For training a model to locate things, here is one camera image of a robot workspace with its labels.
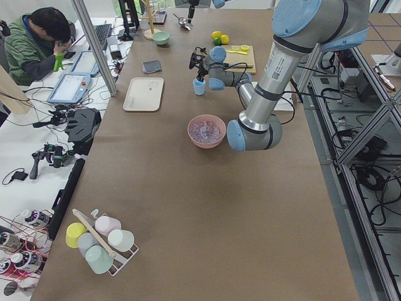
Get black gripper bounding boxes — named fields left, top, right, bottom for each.
left=189, top=52, right=207, bottom=82

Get clear ice cubes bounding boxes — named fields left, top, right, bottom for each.
left=190, top=121, right=222, bottom=144

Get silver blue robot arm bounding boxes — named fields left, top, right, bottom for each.
left=189, top=0, right=370, bottom=151

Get light blue cup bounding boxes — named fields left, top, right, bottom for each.
left=192, top=78, right=206, bottom=96

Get steel ice scoop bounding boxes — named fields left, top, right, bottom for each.
left=173, top=13, right=192, bottom=31

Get wooden cup tree stand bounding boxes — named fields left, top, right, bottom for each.
left=141, top=0, right=160, bottom=40

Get pink cup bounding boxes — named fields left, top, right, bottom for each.
left=95, top=216, right=122, bottom=236

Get white cup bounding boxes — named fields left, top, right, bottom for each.
left=107, top=229, right=135, bottom=252

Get yellow cup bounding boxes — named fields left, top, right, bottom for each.
left=65, top=222, right=87, bottom=248

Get white cup rack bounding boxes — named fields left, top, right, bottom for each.
left=72, top=209, right=139, bottom=276

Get grey cup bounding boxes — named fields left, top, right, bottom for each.
left=77, top=232, right=98, bottom=257

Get mint cup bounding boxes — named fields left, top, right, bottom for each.
left=85, top=245, right=113, bottom=274

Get wooden cutting board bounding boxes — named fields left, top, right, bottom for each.
left=222, top=45, right=256, bottom=75

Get steel muddler black tip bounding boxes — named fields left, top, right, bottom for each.
left=229, top=62, right=253, bottom=68

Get yellow lemon left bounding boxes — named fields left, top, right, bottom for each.
left=220, top=34, right=230, bottom=45

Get yellow lemon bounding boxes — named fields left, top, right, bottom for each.
left=220, top=34, right=230, bottom=45
left=211, top=31, right=222, bottom=40

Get yellow lemon upper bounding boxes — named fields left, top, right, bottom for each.
left=211, top=31, right=222, bottom=40

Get yellow plastic knife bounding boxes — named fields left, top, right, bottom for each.
left=226, top=50, right=248, bottom=55

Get grey folded cloth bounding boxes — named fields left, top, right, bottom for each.
left=142, top=60, right=162, bottom=74

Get pink bowl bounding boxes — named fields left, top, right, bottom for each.
left=187, top=114, right=226, bottom=149

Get mint green bowl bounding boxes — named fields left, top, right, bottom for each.
left=152, top=31, right=170, bottom=46

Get cream rabbit tray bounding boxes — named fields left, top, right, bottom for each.
left=122, top=77, right=164, bottom=112

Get black keyboard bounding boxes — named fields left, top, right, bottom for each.
left=93, top=24, right=112, bottom=50

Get blue teach pendant far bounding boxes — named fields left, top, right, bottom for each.
left=71, top=51, right=99, bottom=77

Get blue teach pendant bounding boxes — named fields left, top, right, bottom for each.
left=71, top=51, right=99, bottom=77
left=47, top=73, right=91, bottom=104

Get blue teach pendant near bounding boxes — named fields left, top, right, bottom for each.
left=47, top=73, right=91, bottom=104

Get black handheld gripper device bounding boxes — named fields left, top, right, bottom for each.
left=29, top=144, right=75, bottom=179

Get seated person green jacket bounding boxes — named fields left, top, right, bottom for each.
left=5, top=7, right=76, bottom=86

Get aluminium frame post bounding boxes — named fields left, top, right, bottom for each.
left=71, top=0, right=117, bottom=96

